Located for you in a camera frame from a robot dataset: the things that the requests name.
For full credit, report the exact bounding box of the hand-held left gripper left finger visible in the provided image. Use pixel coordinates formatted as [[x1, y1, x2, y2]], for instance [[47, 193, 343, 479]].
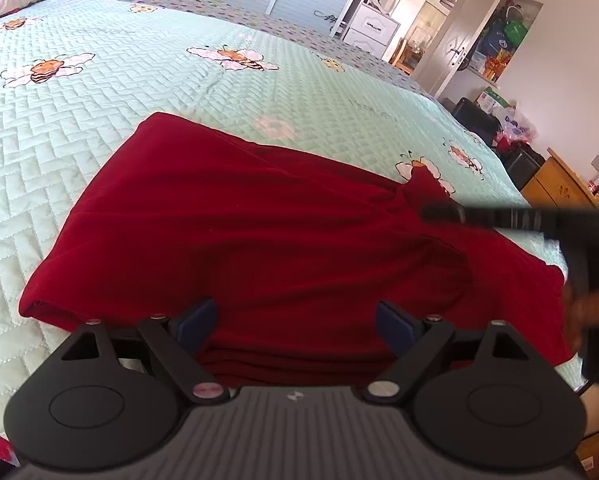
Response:
[[60, 298, 230, 406]]

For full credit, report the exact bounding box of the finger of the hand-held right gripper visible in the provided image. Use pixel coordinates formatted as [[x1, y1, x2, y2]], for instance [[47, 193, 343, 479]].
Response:
[[419, 204, 565, 241]]

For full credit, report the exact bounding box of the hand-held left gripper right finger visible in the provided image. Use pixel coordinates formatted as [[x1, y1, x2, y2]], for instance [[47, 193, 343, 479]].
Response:
[[362, 300, 534, 405]]

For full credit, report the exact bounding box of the red knit garment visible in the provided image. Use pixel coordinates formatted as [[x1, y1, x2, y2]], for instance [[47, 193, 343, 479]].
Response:
[[18, 112, 577, 388]]

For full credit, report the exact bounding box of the person's right hand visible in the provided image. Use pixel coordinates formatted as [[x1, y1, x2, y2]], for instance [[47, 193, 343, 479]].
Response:
[[562, 282, 599, 353]]

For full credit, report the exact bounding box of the black box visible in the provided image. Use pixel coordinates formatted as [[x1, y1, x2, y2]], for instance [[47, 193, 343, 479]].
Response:
[[507, 142, 546, 191]]

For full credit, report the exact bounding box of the wooden cabinet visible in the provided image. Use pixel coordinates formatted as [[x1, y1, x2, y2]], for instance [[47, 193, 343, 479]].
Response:
[[522, 147, 599, 211]]

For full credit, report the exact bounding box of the plastic wrapped gift bag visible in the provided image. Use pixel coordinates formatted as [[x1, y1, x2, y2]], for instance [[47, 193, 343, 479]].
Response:
[[494, 102, 537, 153]]

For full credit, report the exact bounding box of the black stool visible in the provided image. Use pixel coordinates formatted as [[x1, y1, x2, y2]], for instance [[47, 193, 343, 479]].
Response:
[[452, 97, 500, 146]]

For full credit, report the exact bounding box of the green white box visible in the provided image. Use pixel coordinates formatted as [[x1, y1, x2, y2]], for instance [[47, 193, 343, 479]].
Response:
[[477, 86, 510, 113]]

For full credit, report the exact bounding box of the wooden chair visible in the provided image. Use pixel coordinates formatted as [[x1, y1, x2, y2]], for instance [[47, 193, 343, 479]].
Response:
[[392, 37, 425, 73]]

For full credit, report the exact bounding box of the white room door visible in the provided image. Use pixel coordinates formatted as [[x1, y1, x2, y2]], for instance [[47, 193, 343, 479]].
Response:
[[422, 0, 513, 98]]

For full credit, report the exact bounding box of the colourful toy pile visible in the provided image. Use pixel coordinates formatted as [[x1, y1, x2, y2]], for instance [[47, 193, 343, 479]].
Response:
[[472, 0, 543, 83]]

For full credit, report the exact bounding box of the mint quilted bedspread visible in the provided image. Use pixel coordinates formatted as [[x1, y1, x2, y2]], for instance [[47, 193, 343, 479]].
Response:
[[0, 0, 585, 441]]

